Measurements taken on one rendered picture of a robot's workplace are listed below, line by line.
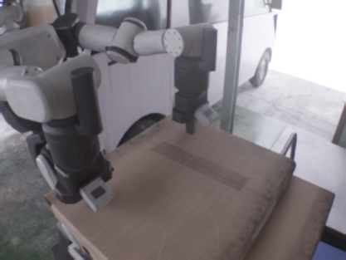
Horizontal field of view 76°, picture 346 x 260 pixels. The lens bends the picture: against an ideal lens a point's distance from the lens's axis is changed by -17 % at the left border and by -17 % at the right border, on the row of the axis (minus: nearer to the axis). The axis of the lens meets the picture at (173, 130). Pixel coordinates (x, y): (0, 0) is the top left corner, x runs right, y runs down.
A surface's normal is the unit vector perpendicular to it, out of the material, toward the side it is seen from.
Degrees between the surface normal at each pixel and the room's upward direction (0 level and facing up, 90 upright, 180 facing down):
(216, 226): 0
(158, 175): 0
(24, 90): 90
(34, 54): 64
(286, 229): 0
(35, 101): 90
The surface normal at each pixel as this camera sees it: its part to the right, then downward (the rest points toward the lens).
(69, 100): 0.91, 0.23
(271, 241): -0.01, -0.83
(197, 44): 0.66, 0.41
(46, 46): 0.71, -0.07
